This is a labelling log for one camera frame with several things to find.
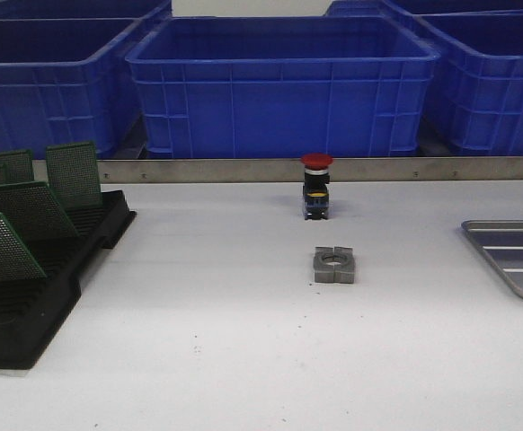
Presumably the green perforated circuit board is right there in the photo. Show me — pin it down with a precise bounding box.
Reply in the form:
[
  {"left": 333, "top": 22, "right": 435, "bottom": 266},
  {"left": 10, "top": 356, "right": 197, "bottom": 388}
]
[{"left": 0, "top": 213, "right": 46, "bottom": 282}]

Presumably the green circuit board rear right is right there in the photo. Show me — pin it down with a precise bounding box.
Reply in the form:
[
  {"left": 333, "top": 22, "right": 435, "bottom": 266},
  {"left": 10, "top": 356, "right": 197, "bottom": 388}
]
[{"left": 46, "top": 141, "right": 102, "bottom": 209}]

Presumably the green circuit board rear left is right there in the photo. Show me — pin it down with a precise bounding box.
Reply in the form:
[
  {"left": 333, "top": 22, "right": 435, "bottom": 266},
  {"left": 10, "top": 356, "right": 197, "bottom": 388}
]
[{"left": 0, "top": 149, "right": 34, "bottom": 183}]

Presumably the silver metal tray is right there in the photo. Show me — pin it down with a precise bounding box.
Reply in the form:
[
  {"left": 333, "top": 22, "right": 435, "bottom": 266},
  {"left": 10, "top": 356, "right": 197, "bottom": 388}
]
[{"left": 461, "top": 220, "right": 523, "bottom": 298}]

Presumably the black slotted board rack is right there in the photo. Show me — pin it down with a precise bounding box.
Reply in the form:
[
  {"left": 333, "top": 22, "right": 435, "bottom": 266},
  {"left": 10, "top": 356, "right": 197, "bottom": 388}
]
[{"left": 0, "top": 190, "right": 136, "bottom": 370}]

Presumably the red emergency stop button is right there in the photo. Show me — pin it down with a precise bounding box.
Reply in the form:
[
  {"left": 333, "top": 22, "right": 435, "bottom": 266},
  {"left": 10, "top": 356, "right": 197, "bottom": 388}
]
[{"left": 300, "top": 153, "right": 333, "bottom": 220}]

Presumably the grey square mounting block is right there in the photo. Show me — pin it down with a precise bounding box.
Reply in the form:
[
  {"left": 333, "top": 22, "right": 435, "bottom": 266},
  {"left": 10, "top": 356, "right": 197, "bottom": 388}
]
[{"left": 313, "top": 246, "right": 356, "bottom": 284}]

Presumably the centre blue plastic crate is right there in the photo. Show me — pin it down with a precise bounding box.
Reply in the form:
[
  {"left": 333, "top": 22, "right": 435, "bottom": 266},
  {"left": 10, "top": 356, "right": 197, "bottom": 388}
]
[{"left": 127, "top": 16, "right": 439, "bottom": 159}]

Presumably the blue plastic crate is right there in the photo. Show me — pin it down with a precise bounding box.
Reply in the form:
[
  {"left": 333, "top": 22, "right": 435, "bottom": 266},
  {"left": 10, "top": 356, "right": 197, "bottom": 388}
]
[
  {"left": 0, "top": 16, "right": 146, "bottom": 159},
  {"left": 414, "top": 13, "right": 523, "bottom": 156},
  {"left": 127, "top": 16, "right": 439, "bottom": 159}
]

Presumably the far right blue crate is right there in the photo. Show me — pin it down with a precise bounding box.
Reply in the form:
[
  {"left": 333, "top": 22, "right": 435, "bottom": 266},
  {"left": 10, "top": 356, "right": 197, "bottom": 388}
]
[{"left": 325, "top": 0, "right": 523, "bottom": 16}]

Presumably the right blue plastic crate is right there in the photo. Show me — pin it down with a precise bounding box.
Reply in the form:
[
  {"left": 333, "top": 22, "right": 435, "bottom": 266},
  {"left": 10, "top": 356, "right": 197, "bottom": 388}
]
[{"left": 414, "top": 13, "right": 523, "bottom": 156}]

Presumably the left blue plastic crate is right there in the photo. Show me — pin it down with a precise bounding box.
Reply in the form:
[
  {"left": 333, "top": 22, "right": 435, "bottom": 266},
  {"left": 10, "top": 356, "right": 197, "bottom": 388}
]
[{"left": 0, "top": 16, "right": 146, "bottom": 159}]

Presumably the far left blue crate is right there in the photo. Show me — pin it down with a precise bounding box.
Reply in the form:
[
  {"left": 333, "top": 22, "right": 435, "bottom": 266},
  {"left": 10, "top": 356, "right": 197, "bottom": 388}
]
[{"left": 0, "top": 0, "right": 173, "bottom": 22}]

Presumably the metal table edge rail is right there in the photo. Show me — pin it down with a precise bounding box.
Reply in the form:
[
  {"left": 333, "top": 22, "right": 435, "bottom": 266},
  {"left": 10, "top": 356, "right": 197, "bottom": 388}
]
[{"left": 98, "top": 156, "right": 523, "bottom": 184}]

